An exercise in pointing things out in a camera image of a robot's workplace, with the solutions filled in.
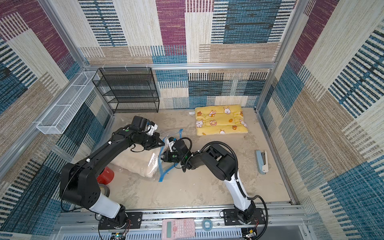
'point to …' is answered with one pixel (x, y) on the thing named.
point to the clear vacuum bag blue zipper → (159, 167)
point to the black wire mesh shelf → (128, 90)
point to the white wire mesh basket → (53, 122)
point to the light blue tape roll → (211, 224)
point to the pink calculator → (173, 228)
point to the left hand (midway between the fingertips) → (165, 143)
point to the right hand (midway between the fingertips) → (161, 157)
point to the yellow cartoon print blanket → (220, 120)
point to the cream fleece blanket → (145, 162)
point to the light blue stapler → (262, 162)
